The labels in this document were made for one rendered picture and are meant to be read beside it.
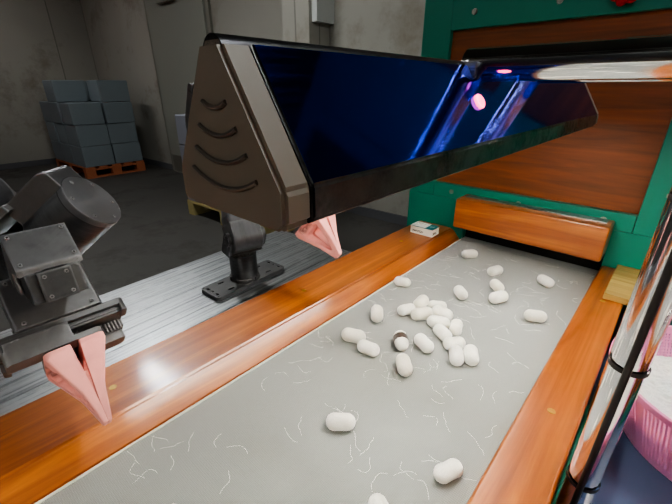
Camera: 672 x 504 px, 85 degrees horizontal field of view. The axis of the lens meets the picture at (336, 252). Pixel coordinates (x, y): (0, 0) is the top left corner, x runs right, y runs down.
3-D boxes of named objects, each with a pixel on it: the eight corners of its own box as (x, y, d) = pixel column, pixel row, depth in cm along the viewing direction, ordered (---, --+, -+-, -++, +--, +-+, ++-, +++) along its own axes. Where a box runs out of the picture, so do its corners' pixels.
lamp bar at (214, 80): (182, 200, 19) (155, 40, 16) (539, 123, 61) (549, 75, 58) (283, 238, 14) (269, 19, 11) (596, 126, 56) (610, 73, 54)
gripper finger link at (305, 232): (369, 236, 59) (336, 191, 61) (339, 249, 54) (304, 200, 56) (347, 257, 64) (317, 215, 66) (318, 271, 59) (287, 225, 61)
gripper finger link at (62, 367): (165, 384, 35) (121, 301, 36) (78, 432, 30) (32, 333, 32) (155, 401, 39) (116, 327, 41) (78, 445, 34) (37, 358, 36)
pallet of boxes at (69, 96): (146, 170, 542) (127, 80, 493) (88, 179, 487) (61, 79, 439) (112, 161, 608) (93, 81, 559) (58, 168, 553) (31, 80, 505)
